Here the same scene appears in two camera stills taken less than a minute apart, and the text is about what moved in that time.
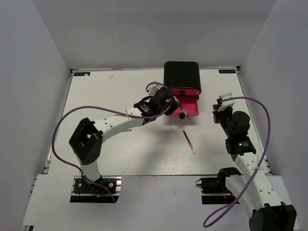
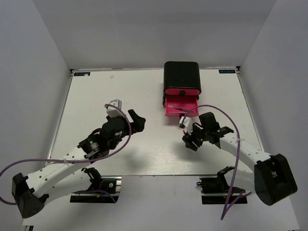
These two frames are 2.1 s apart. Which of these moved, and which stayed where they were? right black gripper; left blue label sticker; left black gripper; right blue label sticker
Moved: left black gripper; right black gripper
Stayed: right blue label sticker; left blue label sticker
